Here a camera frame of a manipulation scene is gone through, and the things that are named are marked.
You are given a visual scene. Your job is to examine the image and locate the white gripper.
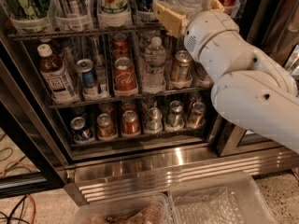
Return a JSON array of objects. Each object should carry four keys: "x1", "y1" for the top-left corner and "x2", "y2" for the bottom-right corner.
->
[{"x1": 152, "y1": 0, "x2": 239, "y2": 62}]

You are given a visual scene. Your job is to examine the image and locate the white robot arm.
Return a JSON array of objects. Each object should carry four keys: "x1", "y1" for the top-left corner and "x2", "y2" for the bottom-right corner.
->
[{"x1": 152, "y1": 0, "x2": 299, "y2": 153}]

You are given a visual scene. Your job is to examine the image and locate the gold can middle shelf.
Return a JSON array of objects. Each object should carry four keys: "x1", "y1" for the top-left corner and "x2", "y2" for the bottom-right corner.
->
[{"x1": 170, "y1": 50, "x2": 192, "y2": 82}]

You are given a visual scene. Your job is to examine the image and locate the water bottle middle shelf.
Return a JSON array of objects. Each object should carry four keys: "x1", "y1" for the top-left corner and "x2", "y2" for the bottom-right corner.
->
[{"x1": 144, "y1": 36, "x2": 166, "y2": 88}]

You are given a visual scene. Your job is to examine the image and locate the right iced tea bottle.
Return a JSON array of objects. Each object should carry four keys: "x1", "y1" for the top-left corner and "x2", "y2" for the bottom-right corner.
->
[{"x1": 194, "y1": 63, "x2": 213, "y2": 87}]

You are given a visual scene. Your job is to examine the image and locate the iced tea bottle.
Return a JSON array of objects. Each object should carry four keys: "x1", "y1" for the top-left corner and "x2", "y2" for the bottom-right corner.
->
[
  {"x1": 37, "y1": 44, "x2": 78, "y2": 104},
  {"x1": 194, "y1": 63, "x2": 213, "y2": 87}
]

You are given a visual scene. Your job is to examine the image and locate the fridge right glass door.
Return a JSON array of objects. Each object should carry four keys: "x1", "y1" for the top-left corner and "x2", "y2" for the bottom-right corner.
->
[{"x1": 215, "y1": 0, "x2": 299, "y2": 156}]

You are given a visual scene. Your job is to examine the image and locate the rear red can middle shelf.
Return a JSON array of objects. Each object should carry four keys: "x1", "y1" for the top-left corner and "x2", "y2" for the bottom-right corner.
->
[{"x1": 112, "y1": 33, "x2": 131, "y2": 60}]

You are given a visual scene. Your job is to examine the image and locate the red coke can middle shelf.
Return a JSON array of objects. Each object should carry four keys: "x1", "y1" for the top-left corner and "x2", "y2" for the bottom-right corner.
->
[{"x1": 113, "y1": 57, "x2": 137, "y2": 91}]

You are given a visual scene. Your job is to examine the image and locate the green can bottom shelf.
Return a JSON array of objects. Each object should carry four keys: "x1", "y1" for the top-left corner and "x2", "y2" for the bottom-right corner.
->
[{"x1": 166, "y1": 101, "x2": 183, "y2": 127}]

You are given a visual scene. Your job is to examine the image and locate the green can shelf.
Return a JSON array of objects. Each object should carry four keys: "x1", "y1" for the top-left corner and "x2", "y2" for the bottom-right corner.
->
[
  {"x1": 6, "y1": 0, "x2": 50, "y2": 21},
  {"x1": 166, "y1": 101, "x2": 183, "y2": 127}
]

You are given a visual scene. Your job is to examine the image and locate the silver can bottom shelf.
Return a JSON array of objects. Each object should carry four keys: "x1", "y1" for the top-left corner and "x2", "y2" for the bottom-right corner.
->
[{"x1": 145, "y1": 107, "x2": 163, "y2": 133}]

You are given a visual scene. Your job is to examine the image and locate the silver can shelf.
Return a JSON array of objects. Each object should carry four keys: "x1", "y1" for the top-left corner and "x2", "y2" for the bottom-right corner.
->
[
  {"x1": 145, "y1": 107, "x2": 163, "y2": 133},
  {"x1": 59, "y1": 0, "x2": 88, "y2": 18}
]

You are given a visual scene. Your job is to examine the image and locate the blue can middle shelf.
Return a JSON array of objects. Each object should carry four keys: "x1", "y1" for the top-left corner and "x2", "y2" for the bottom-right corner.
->
[{"x1": 76, "y1": 59, "x2": 100, "y2": 96}]

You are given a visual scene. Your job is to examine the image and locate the silver can top shelf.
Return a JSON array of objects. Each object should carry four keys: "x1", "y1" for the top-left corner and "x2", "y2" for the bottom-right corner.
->
[{"x1": 59, "y1": 0, "x2": 88, "y2": 18}]

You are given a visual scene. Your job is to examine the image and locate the red can bottom shelf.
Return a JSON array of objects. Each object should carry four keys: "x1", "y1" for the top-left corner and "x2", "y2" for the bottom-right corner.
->
[{"x1": 121, "y1": 110, "x2": 139, "y2": 134}]

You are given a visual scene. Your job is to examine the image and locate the left iced tea bottle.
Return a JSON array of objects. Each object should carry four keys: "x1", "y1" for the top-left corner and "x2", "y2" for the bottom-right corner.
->
[{"x1": 37, "y1": 44, "x2": 78, "y2": 104}]

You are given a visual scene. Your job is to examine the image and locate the pepsi can bottom shelf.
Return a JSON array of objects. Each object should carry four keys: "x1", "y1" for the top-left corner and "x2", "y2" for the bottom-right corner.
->
[{"x1": 70, "y1": 117, "x2": 93, "y2": 141}]

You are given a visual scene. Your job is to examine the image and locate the green can top shelf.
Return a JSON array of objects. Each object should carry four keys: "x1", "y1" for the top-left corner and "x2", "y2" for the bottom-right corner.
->
[{"x1": 6, "y1": 0, "x2": 50, "y2": 21}]

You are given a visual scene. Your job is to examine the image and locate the steel fridge base grille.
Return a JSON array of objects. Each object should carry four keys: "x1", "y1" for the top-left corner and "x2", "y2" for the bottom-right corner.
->
[{"x1": 64, "y1": 146, "x2": 299, "y2": 206}]

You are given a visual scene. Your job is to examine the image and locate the fridge left open door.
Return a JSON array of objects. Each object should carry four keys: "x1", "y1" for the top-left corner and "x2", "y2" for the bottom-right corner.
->
[{"x1": 0, "y1": 37, "x2": 67, "y2": 198}]

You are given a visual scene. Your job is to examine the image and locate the gold can bottom right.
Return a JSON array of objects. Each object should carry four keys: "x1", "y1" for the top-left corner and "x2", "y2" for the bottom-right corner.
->
[{"x1": 187, "y1": 102, "x2": 206, "y2": 126}]

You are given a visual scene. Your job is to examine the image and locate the gold can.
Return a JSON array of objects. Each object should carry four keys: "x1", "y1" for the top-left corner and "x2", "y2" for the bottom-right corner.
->
[
  {"x1": 97, "y1": 113, "x2": 116, "y2": 138},
  {"x1": 187, "y1": 102, "x2": 206, "y2": 126}
]

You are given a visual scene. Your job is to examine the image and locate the gold can bottom left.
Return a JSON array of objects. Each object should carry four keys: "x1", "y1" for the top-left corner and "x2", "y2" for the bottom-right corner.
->
[{"x1": 97, "y1": 113, "x2": 116, "y2": 138}]

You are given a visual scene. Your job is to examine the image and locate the right clear plastic bin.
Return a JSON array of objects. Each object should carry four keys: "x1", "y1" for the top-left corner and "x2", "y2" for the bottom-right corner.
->
[{"x1": 168, "y1": 172, "x2": 278, "y2": 224}]

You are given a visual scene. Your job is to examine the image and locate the clear plastic bin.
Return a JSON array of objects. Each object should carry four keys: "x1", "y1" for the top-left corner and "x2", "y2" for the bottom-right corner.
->
[
  {"x1": 69, "y1": 192, "x2": 174, "y2": 224},
  {"x1": 168, "y1": 172, "x2": 278, "y2": 224}
]

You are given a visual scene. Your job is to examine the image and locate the bubble wrap sheet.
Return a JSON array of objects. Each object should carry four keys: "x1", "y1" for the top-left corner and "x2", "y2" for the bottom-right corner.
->
[{"x1": 174, "y1": 187, "x2": 246, "y2": 224}]

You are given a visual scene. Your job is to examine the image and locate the left clear plastic bin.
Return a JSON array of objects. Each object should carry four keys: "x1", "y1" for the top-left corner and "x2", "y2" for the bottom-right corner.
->
[{"x1": 69, "y1": 192, "x2": 174, "y2": 224}]

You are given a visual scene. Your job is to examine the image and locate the middle wire shelf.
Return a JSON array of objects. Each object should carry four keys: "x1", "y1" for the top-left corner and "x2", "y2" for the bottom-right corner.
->
[{"x1": 49, "y1": 87, "x2": 211, "y2": 109}]

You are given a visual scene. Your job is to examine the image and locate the wire shelf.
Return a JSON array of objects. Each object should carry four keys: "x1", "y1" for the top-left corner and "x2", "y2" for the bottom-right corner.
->
[
  {"x1": 7, "y1": 23, "x2": 164, "y2": 41},
  {"x1": 49, "y1": 87, "x2": 211, "y2": 109}
]

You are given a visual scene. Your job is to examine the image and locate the top wire shelf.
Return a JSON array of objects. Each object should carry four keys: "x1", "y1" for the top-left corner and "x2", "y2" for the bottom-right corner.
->
[{"x1": 7, "y1": 23, "x2": 164, "y2": 41}]

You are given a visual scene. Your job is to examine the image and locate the orange cable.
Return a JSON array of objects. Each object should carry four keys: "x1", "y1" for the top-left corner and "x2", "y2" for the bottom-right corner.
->
[{"x1": 0, "y1": 160, "x2": 37, "y2": 224}]

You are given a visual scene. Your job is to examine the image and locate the black cable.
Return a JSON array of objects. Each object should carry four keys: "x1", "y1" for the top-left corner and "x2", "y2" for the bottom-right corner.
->
[{"x1": 0, "y1": 194, "x2": 31, "y2": 224}]

